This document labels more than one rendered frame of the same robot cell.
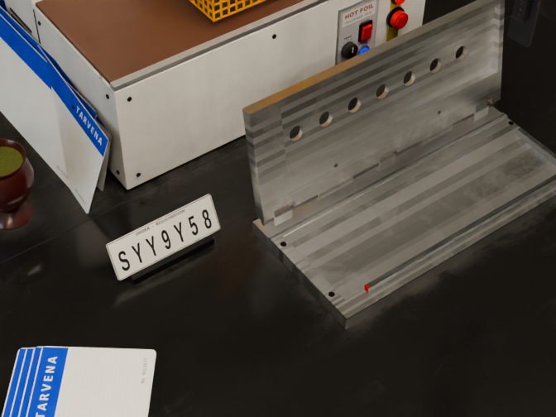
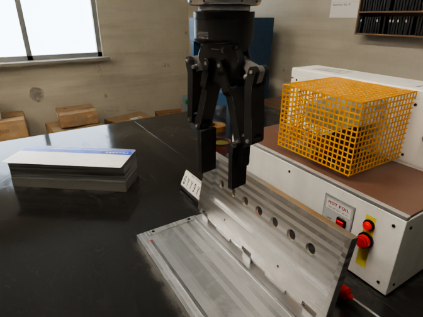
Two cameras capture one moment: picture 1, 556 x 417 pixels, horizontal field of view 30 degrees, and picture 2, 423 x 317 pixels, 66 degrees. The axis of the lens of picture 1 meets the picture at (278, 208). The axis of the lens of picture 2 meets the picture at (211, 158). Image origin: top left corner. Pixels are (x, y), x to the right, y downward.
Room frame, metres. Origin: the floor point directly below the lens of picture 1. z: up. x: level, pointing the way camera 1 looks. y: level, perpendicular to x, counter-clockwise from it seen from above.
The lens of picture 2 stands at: (1.04, -0.75, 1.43)
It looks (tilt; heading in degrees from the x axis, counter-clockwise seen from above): 24 degrees down; 95
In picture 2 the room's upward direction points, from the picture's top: straight up
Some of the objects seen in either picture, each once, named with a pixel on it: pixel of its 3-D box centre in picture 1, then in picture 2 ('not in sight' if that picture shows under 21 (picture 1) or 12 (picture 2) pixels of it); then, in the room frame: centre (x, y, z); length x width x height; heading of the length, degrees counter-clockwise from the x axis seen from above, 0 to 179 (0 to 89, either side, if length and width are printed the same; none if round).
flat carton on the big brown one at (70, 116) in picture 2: not in sight; (77, 115); (-0.73, 2.60, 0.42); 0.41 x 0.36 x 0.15; 37
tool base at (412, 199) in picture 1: (423, 199); (217, 273); (1.01, -0.20, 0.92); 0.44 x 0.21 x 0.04; 127
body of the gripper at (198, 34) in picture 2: not in sight; (223, 48); (1.02, -0.31, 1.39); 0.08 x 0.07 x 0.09; 136
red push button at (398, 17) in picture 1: (398, 19); (362, 241); (1.31, -0.18, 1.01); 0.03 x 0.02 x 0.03; 127
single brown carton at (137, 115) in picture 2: not in sight; (131, 129); (-0.25, 2.92, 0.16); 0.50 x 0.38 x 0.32; 47
